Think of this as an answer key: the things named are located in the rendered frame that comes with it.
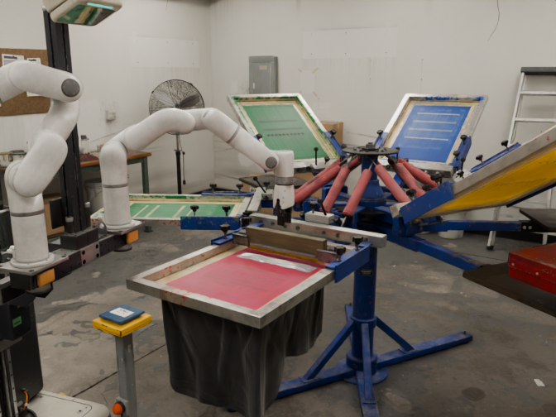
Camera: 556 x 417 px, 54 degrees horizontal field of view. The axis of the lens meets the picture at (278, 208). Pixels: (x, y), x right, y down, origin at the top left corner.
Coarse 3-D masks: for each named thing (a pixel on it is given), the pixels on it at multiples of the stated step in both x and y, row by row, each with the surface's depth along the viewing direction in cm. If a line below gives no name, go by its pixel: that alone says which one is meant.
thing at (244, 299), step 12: (312, 264) 219; (324, 264) 219; (300, 276) 206; (228, 288) 195; (276, 288) 195; (288, 288) 195; (228, 300) 184; (240, 300) 184; (252, 300) 184; (264, 300) 184
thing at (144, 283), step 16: (192, 256) 218; (208, 256) 226; (144, 272) 200; (160, 272) 203; (320, 272) 200; (128, 288) 194; (144, 288) 190; (160, 288) 186; (176, 288) 186; (304, 288) 186; (320, 288) 195; (192, 304) 178; (208, 304) 174; (224, 304) 172; (272, 304) 172; (288, 304) 177; (240, 320) 168; (256, 320) 164; (272, 320) 170
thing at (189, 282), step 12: (240, 252) 234; (252, 252) 234; (264, 252) 234; (216, 264) 219; (240, 264) 219; (252, 264) 219; (264, 264) 219; (192, 276) 206; (180, 288) 195; (192, 288) 195; (204, 288) 195; (216, 288) 195
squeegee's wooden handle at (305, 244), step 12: (252, 228) 233; (264, 228) 232; (252, 240) 234; (264, 240) 231; (276, 240) 227; (288, 240) 224; (300, 240) 220; (312, 240) 217; (324, 240) 216; (312, 252) 219
